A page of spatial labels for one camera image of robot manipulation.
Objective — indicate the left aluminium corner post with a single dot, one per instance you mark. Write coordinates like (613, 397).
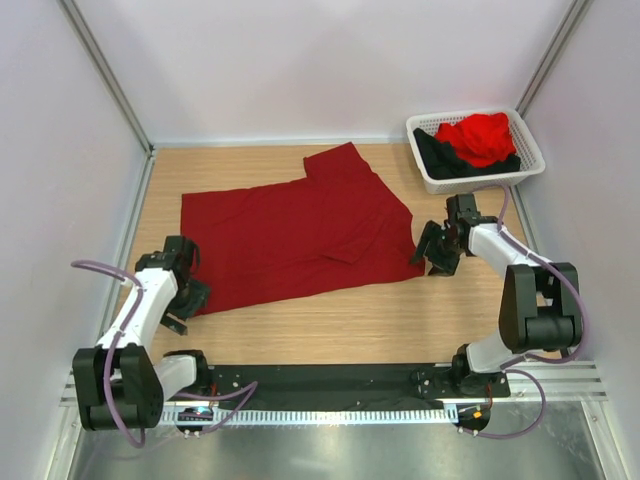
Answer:
(98, 59)

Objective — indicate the white slotted cable duct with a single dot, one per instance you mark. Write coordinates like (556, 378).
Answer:
(176, 416)

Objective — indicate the bright red shirt in basket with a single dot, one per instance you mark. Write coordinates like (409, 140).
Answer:
(481, 140)

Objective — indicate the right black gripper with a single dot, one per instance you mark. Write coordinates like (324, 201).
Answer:
(443, 266)

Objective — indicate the black shirt in basket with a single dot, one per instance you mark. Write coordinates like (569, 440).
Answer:
(442, 163)

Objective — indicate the dark red t-shirt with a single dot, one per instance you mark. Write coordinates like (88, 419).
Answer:
(337, 227)

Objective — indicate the aluminium corner post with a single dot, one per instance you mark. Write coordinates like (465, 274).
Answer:
(98, 59)
(566, 29)

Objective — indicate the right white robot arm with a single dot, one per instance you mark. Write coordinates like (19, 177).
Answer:
(540, 311)

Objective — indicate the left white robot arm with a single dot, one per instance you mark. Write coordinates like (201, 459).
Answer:
(117, 385)

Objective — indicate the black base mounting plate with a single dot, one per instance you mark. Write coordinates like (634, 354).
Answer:
(352, 387)

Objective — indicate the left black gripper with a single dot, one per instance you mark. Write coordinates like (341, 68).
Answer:
(198, 297)

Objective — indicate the aluminium front frame rail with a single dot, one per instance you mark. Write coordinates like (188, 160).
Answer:
(573, 381)

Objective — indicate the right aluminium corner post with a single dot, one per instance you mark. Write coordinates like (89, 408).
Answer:
(566, 29)

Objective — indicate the white plastic basket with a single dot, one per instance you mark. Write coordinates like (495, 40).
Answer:
(532, 161)

